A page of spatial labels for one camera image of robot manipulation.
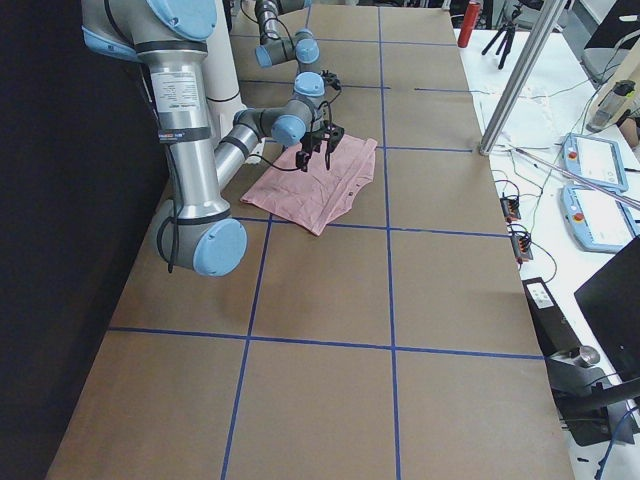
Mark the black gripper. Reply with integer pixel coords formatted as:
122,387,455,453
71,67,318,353
295,122,335,172

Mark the pink Snoopy t-shirt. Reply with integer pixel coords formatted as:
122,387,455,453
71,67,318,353
241,135,378,236

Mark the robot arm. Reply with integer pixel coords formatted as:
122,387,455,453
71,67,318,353
254,0,321,74
82,1,344,277

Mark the upper orange circuit board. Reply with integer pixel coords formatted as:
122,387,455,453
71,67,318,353
500,196,521,223

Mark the orange circuit board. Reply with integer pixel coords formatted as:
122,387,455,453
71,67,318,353
500,196,521,223
509,231,533,265

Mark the red cylinder bottle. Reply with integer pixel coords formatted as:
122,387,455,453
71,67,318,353
457,0,481,48

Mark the lower orange circuit board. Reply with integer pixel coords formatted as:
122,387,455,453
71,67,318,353
509,231,533,265

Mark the upper teach pendant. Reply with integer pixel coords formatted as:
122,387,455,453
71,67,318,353
562,133,628,192

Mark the teach pendant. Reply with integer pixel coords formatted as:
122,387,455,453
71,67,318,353
560,185,639,254
562,133,628,192

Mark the lower teach pendant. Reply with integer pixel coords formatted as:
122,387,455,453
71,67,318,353
560,185,639,254

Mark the clear water bottle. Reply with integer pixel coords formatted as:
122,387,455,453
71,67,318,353
586,80,635,133

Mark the black power box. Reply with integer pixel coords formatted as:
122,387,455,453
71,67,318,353
522,277,581,357

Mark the black monitor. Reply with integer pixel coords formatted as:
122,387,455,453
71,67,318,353
574,238,640,380

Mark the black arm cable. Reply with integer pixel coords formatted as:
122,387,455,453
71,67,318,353
164,99,334,275

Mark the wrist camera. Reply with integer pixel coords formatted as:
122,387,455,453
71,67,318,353
323,121,344,153
321,70,342,91

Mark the black camera tripod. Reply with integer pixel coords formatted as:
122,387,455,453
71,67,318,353
481,4,522,70

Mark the aluminium frame post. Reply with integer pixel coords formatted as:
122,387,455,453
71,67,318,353
479,0,566,156

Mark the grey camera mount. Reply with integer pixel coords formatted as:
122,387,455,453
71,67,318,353
545,345,639,447

